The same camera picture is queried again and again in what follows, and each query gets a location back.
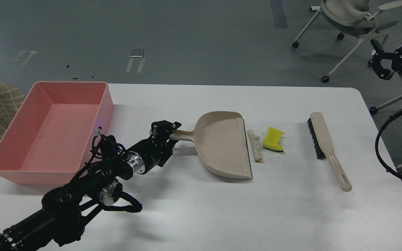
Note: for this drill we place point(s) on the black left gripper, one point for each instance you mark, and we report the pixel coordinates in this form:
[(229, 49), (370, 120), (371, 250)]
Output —
[(154, 150)]

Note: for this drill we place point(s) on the beige plastic dustpan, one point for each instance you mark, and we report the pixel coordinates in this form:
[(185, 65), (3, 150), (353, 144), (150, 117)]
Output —
[(221, 144)]

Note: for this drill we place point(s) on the white bread slice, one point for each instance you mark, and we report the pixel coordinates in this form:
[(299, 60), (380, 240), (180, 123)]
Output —
[(255, 146)]

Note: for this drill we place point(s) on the yellow sponge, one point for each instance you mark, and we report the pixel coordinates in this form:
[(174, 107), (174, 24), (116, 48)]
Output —
[(272, 139)]

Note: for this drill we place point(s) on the beige hand brush black bristles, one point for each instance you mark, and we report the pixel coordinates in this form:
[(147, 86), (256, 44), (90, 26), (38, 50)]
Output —
[(324, 148)]

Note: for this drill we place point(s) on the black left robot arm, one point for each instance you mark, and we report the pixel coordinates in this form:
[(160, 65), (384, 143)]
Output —
[(68, 209)]

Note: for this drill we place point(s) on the pink plastic bin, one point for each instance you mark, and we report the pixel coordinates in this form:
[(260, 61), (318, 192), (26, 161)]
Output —
[(49, 139)]

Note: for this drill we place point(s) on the white office chair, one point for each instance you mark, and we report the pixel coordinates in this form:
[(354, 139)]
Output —
[(354, 17)]

